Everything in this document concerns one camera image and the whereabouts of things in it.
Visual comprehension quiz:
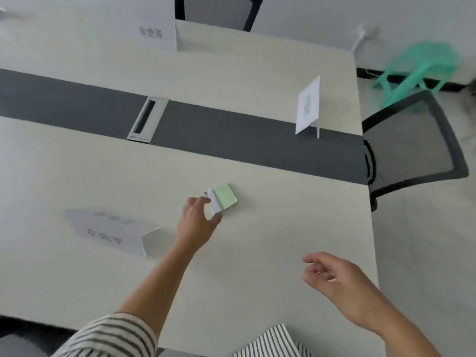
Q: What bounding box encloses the silver table cable grommet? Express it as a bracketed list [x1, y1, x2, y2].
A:
[126, 96, 170, 143]

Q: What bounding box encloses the green plastic stool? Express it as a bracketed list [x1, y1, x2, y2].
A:
[371, 41, 460, 109]

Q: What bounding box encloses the person's left forearm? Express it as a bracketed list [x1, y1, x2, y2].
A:
[115, 243, 198, 324]

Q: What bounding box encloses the white paper name card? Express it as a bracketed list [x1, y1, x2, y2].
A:
[295, 75, 321, 139]
[135, 19, 183, 53]
[64, 207, 163, 257]

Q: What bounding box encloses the white wall cable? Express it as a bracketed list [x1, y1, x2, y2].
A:
[350, 25, 381, 53]

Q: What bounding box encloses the black white striped shirt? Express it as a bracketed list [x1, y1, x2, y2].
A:
[51, 312, 314, 357]

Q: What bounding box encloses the black mesh office chair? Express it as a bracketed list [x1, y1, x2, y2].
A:
[361, 90, 470, 213]
[174, 0, 264, 33]

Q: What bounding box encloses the person's left hand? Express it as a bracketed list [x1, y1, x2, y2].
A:
[175, 196, 224, 254]

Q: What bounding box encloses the green white tissue packet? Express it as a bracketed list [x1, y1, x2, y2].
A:
[203, 183, 238, 216]

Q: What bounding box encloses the person's right hand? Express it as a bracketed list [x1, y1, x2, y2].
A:
[301, 251, 384, 330]

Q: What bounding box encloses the person's right forearm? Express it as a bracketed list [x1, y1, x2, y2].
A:
[350, 294, 445, 357]

